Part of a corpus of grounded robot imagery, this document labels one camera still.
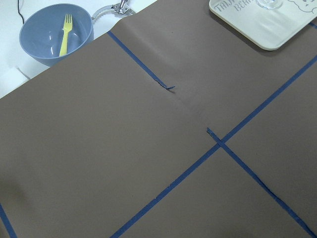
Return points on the blue plastic bowl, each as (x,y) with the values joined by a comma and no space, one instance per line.
(41,35)

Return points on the metal clamp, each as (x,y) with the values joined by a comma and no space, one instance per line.
(121,8)

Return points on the yellow plastic fork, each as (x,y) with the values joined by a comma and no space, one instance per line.
(67,28)

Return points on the cream bear tray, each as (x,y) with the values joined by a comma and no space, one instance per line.
(268,29)

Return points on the clear wine glass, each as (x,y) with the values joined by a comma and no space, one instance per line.
(270,4)

